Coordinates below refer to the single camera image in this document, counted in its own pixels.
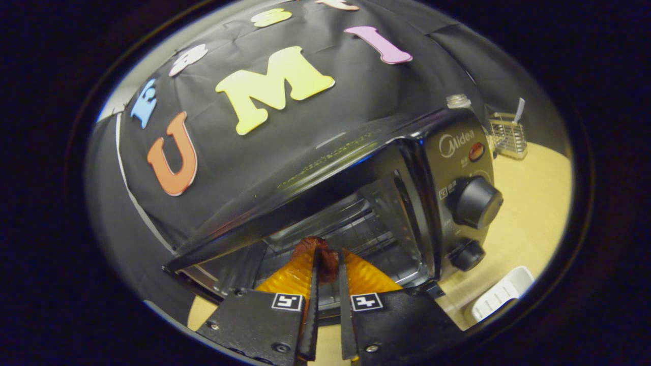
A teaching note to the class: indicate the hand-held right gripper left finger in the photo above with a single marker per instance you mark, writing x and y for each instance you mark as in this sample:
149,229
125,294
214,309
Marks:
312,325

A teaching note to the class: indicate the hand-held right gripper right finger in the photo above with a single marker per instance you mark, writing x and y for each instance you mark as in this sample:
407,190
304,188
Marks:
346,325

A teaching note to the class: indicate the brown meat piece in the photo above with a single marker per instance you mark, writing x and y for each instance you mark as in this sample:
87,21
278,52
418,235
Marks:
328,264

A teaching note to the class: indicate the black electric oven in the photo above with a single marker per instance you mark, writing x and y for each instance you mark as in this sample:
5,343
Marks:
457,152

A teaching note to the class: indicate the white ribbed tray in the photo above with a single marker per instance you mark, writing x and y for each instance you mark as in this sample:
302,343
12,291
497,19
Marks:
501,295

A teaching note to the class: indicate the clear glass bottle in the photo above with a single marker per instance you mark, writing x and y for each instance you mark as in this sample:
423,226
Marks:
459,100

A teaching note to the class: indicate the white spoon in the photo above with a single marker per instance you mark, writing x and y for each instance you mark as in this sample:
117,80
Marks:
519,109

